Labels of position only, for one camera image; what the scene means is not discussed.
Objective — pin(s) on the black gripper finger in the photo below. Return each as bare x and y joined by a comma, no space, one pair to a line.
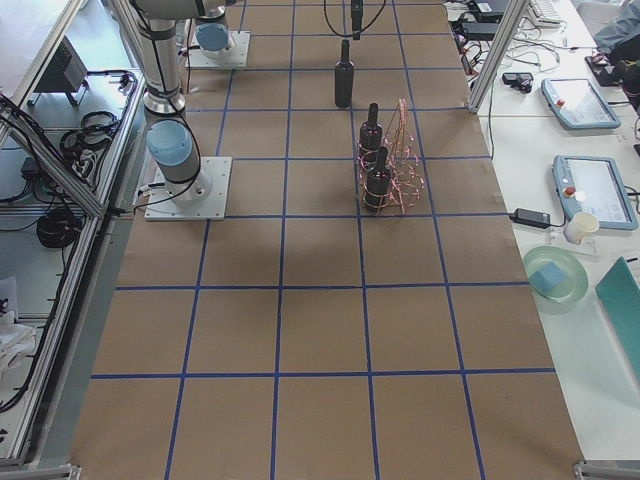
356,15

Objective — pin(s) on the dark wine bottle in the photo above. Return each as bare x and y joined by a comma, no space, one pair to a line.
343,77

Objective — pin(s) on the far dark bottle in basket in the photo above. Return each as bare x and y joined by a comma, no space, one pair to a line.
370,133

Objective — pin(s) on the dark bottle in basket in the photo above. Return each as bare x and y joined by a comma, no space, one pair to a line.
370,133
377,182

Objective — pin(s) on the near dark bottle in basket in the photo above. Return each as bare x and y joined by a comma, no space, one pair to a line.
377,182

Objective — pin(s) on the black handheld device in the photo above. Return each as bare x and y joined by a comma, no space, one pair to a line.
521,81

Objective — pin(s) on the far teach pendant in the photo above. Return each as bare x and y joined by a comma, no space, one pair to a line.
578,104

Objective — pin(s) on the teach pendant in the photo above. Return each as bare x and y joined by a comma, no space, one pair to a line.
593,185
578,104

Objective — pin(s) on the black power adapter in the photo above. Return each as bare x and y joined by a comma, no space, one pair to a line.
531,218

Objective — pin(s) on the near teach pendant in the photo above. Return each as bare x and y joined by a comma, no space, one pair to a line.
593,185

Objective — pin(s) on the black control box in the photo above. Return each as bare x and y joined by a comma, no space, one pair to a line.
66,73

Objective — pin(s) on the white paper cup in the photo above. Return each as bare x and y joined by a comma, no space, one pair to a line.
581,225

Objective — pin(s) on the blue foam cube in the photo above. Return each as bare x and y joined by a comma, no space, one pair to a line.
547,277

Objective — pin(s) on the aluminium frame post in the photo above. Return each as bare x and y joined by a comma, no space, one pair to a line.
502,39

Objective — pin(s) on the copper wire wine basket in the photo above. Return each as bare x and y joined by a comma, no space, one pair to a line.
407,182

